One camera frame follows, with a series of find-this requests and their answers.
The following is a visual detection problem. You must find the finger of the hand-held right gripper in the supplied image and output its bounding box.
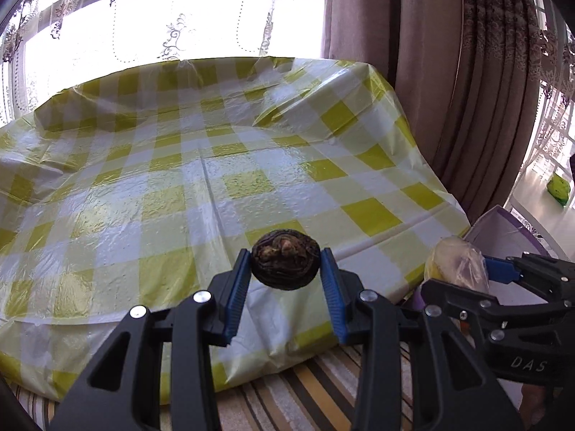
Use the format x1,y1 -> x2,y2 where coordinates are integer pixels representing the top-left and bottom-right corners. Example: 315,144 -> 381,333
483,254 -> 575,299
420,278 -> 575,346

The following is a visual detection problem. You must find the purple-edged cardboard box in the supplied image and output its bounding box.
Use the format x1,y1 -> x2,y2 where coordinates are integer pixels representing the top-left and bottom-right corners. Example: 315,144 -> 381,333
463,205 -> 575,265

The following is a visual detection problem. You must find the brown drape curtain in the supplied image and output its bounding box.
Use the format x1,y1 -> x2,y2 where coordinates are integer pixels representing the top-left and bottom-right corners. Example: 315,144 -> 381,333
321,0 -> 553,230

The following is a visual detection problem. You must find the yellow checked plastic tablecloth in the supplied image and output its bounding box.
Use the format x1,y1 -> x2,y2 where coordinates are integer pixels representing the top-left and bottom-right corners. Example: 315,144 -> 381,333
0,56 -> 470,402

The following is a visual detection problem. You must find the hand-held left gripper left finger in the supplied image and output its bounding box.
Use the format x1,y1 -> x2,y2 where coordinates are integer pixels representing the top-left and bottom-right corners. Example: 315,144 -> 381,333
47,248 -> 252,431

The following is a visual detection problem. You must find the dark brown round pastry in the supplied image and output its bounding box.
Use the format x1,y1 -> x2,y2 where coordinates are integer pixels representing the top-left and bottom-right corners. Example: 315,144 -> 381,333
250,229 -> 322,288

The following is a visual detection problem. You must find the striped brown cloth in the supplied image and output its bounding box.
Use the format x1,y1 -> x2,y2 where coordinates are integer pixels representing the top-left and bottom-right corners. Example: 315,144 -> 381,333
9,346 -> 526,431

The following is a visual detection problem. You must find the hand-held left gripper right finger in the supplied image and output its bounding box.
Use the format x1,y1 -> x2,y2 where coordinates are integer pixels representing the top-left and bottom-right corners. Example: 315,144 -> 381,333
318,248 -> 524,431

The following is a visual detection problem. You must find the clear plastic bag with bread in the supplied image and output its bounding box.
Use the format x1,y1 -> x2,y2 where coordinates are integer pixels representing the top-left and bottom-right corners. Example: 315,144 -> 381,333
423,237 -> 490,292

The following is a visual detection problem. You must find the green bag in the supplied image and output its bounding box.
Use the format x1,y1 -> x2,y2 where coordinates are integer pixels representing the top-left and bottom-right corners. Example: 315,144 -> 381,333
546,174 -> 569,207

